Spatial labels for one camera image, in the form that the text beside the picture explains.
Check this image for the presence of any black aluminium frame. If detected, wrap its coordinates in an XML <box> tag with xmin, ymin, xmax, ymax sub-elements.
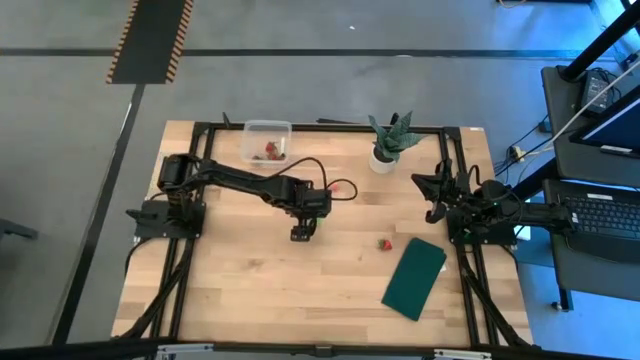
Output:
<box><xmin>119</xmin><ymin>118</ymin><xmax>534</xmax><ymax>349</ymax></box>

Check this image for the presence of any grey laptop desk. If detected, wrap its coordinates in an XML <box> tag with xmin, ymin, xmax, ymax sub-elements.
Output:
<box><xmin>543</xmin><ymin>178</ymin><xmax>640</xmax><ymax>304</ymax></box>

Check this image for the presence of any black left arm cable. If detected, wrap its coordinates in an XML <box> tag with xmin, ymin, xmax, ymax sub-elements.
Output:
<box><xmin>272</xmin><ymin>156</ymin><xmax>359</xmax><ymax>202</ymax></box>

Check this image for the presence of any black rig crossbar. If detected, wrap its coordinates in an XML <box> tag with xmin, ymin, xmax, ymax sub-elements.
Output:
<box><xmin>0</xmin><ymin>338</ymin><xmax>640</xmax><ymax>360</ymax></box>

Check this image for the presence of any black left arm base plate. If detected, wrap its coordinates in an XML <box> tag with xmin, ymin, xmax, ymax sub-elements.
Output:
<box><xmin>124</xmin><ymin>199</ymin><xmax>206</xmax><ymax>239</ymax></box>

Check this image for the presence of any grey chair leg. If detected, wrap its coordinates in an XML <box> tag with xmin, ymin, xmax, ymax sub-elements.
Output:
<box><xmin>0</xmin><ymin>217</ymin><xmax>40</xmax><ymax>241</ymax></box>

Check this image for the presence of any black hazard-striped floor mat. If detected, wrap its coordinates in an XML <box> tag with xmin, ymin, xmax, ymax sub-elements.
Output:
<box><xmin>105</xmin><ymin>0</ymin><xmax>195</xmax><ymax>85</ymax></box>

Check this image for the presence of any white cable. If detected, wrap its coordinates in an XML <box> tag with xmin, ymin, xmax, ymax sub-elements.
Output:
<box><xmin>547</xmin><ymin>58</ymin><xmax>640</xmax><ymax>146</ymax></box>

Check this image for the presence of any dark green cloth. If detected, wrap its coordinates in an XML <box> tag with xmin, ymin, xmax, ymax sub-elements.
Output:
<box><xmin>380</xmin><ymin>237</ymin><xmax>448</xmax><ymax>322</ymax></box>

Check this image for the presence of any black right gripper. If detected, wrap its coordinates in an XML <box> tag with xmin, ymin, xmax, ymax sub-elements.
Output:
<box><xmin>411</xmin><ymin>169</ymin><xmax>471</xmax><ymax>225</ymax></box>

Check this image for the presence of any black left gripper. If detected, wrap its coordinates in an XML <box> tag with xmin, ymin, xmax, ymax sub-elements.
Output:
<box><xmin>290</xmin><ymin>187</ymin><xmax>334</xmax><ymax>243</ymax></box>

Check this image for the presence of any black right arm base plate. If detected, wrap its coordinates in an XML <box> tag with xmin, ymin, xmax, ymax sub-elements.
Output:
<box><xmin>446</xmin><ymin>207</ymin><xmax>518</xmax><ymax>246</ymax></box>

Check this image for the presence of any white plant pot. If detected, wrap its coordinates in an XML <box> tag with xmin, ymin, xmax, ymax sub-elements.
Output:
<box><xmin>368</xmin><ymin>145</ymin><xmax>399</xmax><ymax>175</ymax></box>

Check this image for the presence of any grey side desk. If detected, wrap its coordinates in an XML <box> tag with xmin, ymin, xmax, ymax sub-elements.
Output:
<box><xmin>541</xmin><ymin>64</ymin><xmax>640</xmax><ymax>189</ymax></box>

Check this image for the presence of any black keyboard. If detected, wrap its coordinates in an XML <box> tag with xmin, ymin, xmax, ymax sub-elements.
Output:
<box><xmin>559</xmin><ymin>192</ymin><xmax>640</xmax><ymax>264</ymax></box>

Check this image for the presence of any green spiky potted plant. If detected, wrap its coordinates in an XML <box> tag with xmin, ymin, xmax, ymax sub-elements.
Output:
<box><xmin>368</xmin><ymin>110</ymin><xmax>427</xmax><ymax>162</ymax></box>

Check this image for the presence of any black power adapter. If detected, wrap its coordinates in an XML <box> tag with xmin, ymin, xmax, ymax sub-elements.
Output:
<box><xmin>579</xmin><ymin>69</ymin><xmax>614</xmax><ymax>114</ymax></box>

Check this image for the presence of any clear plastic tupperware container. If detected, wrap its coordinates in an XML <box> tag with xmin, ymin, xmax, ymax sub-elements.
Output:
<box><xmin>241</xmin><ymin>119</ymin><xmax>294</xmax><ymax>169</ymax></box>

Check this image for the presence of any black rig pole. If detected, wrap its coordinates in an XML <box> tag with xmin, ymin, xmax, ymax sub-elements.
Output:
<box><xmin>558</xmin><ymin>0</ymin><xmax>640</xmax><ymax>83</ymax></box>

